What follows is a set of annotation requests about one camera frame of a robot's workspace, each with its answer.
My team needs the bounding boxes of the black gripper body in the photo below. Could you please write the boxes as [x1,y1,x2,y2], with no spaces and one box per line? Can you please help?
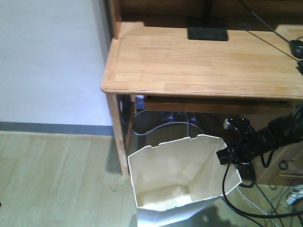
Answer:
[216,133,265,165]

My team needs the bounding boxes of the white trash bin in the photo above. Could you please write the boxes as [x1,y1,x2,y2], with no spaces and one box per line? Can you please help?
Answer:
[128,134,241,227]

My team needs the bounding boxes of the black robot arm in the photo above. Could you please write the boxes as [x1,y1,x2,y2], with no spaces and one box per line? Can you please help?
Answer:
[216,104,303,165]

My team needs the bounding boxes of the white power strip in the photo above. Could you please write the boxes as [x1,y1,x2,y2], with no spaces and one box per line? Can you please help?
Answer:
[286,184,303,206]

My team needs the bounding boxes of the wooden desk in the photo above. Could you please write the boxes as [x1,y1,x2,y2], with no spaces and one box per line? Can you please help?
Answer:
[100,0,303,178]

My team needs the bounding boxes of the black keyboard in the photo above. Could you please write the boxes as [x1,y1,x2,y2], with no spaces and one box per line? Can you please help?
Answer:
[297,60,303,75]

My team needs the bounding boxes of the black computer mouse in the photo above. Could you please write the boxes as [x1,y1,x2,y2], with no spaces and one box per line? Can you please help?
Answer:
[289,39,303,59]

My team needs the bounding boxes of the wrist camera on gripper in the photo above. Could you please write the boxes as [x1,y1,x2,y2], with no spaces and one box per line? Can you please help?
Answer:
[223,118,250,133]

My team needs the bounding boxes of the white cable under desk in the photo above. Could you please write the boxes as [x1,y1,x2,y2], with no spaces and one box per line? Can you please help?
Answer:
[131,110,205,136]

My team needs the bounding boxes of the black camera cable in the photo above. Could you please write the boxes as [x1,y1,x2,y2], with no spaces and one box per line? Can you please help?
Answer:
[221,132,303,219]

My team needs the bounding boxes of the black monitor cable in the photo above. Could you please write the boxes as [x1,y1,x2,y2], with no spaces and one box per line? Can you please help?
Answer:
[238,0,303,62]

